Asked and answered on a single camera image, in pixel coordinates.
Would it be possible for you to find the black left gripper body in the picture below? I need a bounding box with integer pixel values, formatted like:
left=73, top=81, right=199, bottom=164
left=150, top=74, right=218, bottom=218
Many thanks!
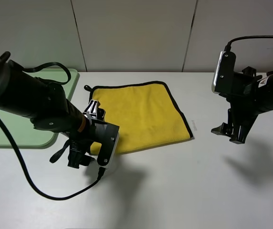
left=64, top=112, right=106, bottom=157

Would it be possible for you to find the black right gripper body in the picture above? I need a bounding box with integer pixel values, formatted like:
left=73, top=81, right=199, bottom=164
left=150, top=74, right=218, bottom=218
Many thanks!
left=226, top=66, right=262, bottom=124

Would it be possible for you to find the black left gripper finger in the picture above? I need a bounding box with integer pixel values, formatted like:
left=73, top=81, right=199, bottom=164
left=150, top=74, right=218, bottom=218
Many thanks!
left=68, top=149, right=95, bottom=168
left=84, top=100, right=105, bottom=119

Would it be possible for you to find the yellow towel with black trim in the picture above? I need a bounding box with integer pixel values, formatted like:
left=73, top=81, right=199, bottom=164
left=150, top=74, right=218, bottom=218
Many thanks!
left=84, top=81, right=193, bottom=154

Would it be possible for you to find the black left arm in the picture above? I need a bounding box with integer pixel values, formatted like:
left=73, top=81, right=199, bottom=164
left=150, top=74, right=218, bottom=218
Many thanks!
left=0, top=52, right=113, bottom=168

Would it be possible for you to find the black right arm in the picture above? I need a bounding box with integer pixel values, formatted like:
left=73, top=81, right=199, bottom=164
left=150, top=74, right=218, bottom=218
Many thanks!
left=226, top=71, right=273, bottom=125

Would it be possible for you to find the green plastic tray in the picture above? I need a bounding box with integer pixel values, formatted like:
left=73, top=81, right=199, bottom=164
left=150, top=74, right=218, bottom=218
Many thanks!
left=0, top=68, right=67, bottom=149

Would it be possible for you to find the clear tape strip right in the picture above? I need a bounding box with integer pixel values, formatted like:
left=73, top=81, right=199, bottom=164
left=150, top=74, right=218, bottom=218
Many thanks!
left=192, top=120, right=197, bottom=131

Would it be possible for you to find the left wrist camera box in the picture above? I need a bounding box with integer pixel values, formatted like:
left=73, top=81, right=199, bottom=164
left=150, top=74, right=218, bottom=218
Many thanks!
left=96, top=123, right=120, bottom=169

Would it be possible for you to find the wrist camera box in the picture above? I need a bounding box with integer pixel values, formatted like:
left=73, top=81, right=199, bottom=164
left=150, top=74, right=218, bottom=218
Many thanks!
left=212, top=51, right=236, bottom=94
left=96, top=123, right=120, bottom=169

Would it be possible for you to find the black left camera cable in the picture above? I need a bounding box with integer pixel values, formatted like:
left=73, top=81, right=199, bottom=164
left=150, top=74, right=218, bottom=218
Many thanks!
left=0, top=102, right=106, bottom=201

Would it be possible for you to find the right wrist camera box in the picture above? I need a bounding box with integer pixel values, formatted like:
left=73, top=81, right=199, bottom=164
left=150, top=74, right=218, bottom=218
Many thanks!
left=212, top=51, right=236, bottom=94

